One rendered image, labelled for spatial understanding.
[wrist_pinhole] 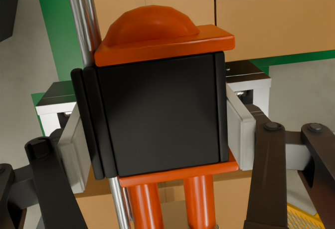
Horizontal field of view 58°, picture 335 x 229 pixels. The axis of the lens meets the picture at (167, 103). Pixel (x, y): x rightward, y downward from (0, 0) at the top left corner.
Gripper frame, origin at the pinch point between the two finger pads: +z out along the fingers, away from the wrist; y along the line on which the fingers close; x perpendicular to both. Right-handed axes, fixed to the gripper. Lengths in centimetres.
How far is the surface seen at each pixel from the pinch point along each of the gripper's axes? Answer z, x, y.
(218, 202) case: 32, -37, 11
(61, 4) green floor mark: 127, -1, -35
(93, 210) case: 31.8, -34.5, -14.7
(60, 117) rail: 69, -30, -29
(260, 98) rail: 67, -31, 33
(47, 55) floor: 127, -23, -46
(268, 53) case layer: 72, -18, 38
